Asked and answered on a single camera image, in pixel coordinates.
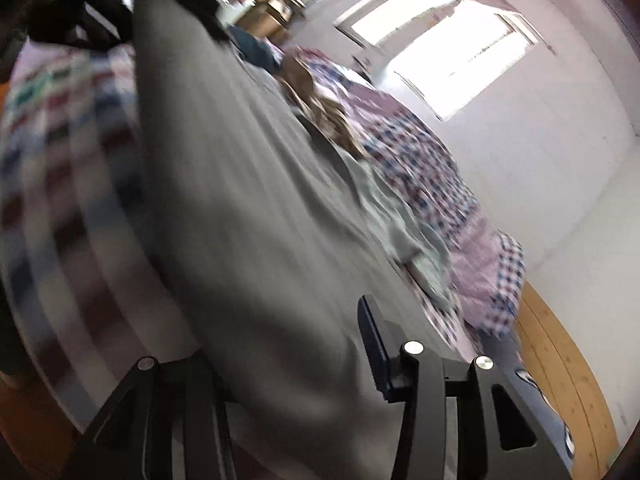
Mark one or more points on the wooden furniture in background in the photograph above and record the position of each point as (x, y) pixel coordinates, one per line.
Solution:
(270, 10)

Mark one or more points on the plaid bed sheet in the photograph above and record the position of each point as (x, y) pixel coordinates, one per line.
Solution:
(77, 261)

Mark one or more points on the plaid and lilac quilt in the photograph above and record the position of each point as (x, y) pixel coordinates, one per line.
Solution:
(487, 265)

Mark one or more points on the light grey-green garment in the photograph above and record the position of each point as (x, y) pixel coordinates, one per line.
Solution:
(404, 238)

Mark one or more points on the beige crumpled garment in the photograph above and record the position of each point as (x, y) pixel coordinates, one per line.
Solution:
(325, 113)

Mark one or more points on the dark grey garment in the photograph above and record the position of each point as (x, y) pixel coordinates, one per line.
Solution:
(264, 245)

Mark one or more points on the wooden headboard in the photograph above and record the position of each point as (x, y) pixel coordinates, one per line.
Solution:
(566, 379)

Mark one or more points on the window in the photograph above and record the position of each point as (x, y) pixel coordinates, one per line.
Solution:
(446, 52)

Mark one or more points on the blue-grey pillow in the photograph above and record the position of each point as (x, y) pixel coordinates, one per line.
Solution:
(507, 353)

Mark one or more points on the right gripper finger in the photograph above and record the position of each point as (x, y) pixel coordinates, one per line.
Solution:
(390, 367)

